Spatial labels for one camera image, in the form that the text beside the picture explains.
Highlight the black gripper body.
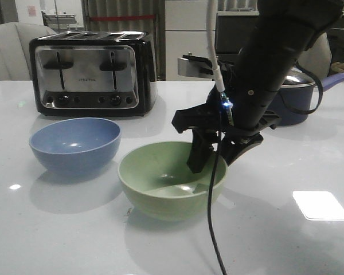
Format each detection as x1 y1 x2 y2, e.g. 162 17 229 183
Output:
172 85 279 139

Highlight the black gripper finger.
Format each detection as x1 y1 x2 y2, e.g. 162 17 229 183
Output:
187 128 217 174
220 133 264 166

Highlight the green bowl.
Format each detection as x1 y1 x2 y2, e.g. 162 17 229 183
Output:
118 141 215 222

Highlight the blue bowl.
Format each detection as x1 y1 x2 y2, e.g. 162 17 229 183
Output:
29 117 121 176

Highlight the dark blue saucepan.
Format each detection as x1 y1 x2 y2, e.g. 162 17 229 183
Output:
265 66 344 127

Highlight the dark counter unit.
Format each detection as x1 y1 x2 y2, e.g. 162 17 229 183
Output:
216 11 344 66

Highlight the glass pot lid blue knob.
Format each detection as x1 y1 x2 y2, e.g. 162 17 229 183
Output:
282 67 315 88

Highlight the white cabinet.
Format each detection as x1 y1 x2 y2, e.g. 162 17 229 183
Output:
165 1 208 81

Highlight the beige chair on right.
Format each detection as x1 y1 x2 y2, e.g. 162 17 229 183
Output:
298 33 332 80

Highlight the beige chair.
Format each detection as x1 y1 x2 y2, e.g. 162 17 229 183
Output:
0 22 55 81
298 33 332 80

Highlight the black chrome four-slot toaster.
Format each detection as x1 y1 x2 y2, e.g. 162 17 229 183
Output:
29 31 157 117

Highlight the beige chair on left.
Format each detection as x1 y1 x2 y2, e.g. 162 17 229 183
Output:
0 22 55 81

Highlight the black cable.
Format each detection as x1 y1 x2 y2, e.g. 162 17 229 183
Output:
206 94 229 275

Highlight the white cable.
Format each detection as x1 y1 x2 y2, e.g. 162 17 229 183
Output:
206 0 226 94

